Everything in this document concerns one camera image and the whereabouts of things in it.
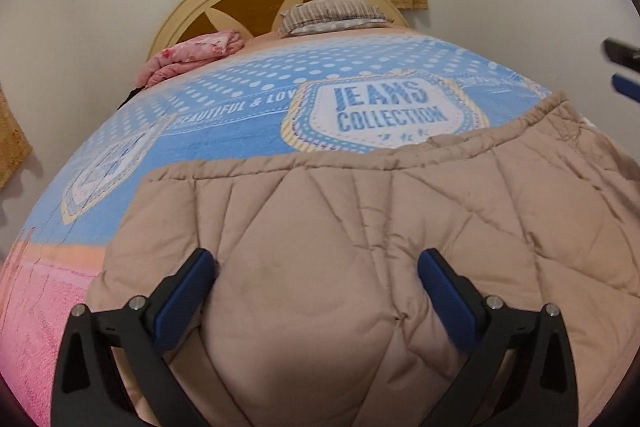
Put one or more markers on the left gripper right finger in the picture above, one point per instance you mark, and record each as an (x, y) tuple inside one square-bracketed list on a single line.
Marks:
[(541, 389)]

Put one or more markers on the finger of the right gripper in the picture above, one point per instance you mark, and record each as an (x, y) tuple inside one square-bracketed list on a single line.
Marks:
[(626, 87), (622, 53)]

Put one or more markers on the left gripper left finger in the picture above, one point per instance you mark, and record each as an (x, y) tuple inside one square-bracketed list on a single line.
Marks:
[(88, 389)]

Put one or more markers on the beige quilted jacket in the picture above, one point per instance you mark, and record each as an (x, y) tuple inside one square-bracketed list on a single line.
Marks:
[(318, 318)]

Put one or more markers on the left window curtain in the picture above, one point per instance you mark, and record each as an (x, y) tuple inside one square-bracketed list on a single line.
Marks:
[(14, 146)]

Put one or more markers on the pink and blue bedspread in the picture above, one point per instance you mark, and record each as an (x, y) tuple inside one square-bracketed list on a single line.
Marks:
[(356, 90)]

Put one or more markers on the black item beside bed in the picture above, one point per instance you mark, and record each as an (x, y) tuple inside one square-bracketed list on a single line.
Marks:
[(134, 92)]

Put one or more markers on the striped grey pillow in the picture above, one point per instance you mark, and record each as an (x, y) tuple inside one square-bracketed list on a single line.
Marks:
[(319, 16)]

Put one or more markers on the pink folded blanket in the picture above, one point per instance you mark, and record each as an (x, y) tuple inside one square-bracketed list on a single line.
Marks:
[(185, 56)]

